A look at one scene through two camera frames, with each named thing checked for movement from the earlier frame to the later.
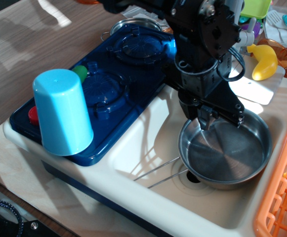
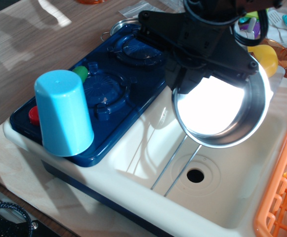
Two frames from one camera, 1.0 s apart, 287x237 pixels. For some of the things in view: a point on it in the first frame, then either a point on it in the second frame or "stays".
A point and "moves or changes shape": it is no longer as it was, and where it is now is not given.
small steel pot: (144, 23) stays
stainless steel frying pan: (224, 156) moves or changes shape
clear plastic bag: (135, 12) stays
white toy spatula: (274, 19) stays
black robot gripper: (208, 88) → (211, 47)
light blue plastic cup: (62, 113) stays
